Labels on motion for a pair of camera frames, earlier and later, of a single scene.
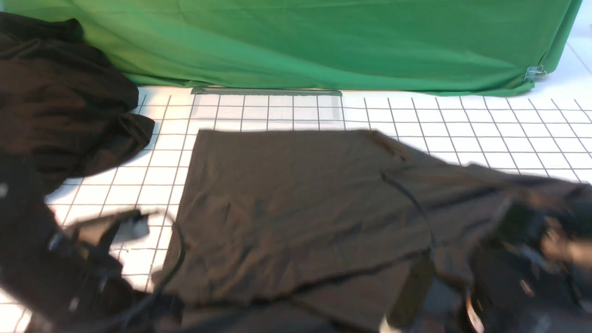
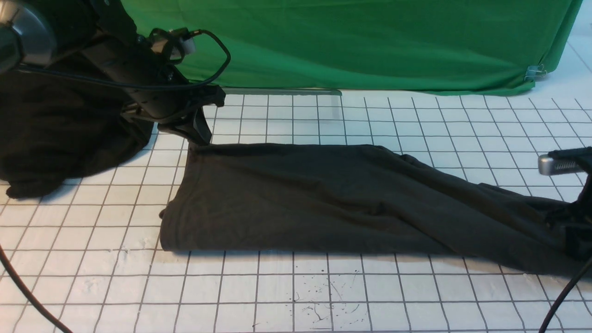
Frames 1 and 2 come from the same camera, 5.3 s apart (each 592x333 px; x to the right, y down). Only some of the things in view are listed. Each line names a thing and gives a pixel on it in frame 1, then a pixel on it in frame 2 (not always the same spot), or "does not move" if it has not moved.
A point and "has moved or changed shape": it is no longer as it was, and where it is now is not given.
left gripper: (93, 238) to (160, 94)
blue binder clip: (536, 71) does not move
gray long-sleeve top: (317, 231) has moved or changed shape
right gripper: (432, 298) to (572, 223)
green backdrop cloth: (467, 47) does not move
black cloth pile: (66, 109) does not move
